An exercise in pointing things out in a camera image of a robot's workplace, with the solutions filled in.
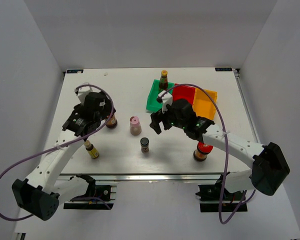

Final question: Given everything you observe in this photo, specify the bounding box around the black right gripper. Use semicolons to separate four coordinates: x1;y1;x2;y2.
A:
150;102;187;134

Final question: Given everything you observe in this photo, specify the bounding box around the red lid sauce jar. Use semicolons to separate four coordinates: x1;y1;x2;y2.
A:
105;114;118;129

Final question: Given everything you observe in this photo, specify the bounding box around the black cap pepper shaker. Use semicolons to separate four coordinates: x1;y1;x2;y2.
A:
140;137;150;154

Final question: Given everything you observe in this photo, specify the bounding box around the pink cap spice shaker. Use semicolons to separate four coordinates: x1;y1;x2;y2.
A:
129;116;142;136

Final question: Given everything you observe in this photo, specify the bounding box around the tall brown sauce bottle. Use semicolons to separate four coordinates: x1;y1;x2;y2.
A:
158;70;168;93

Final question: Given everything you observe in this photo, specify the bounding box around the small yellow label bottle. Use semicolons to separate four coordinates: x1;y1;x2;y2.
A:
84;140;100;159

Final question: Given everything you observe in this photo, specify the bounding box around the red cap dark sauce jar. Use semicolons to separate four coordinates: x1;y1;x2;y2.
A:
193;142;213;162

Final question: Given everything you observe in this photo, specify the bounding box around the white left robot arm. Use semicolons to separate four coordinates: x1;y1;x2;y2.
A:
12;91;113;221

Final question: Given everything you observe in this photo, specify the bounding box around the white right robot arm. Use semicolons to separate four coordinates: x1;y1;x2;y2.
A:
150;98;290;200

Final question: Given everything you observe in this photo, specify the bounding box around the green plastic bin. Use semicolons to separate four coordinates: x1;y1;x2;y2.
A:
146;79;163;113

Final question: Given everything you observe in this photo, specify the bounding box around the red plastic bin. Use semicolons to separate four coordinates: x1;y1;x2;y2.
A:
172;85;196;105

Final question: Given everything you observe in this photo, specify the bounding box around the yellow plastic bin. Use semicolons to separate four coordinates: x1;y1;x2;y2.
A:
192;88;217;120

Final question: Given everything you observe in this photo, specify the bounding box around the blue label sticker left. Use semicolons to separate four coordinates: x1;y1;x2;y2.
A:
66;69;84;74

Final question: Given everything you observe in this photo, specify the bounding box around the blue label sticker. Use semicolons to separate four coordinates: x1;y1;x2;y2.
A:
66;69;84;74
214;67;233;72

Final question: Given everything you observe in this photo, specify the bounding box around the blue label sticker right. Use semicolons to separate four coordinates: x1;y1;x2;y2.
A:
214;67;233;72

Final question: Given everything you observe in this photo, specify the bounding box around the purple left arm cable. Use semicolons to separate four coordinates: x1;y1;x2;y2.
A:
0;84;116;222

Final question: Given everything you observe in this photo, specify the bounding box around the aluminium table frame rail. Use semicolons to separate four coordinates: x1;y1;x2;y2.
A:
233;68;276;183

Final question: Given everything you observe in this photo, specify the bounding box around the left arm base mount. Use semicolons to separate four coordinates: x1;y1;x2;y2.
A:
63;174;117;210

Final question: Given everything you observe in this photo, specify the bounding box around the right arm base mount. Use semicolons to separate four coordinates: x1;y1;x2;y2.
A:
195;174;248;213

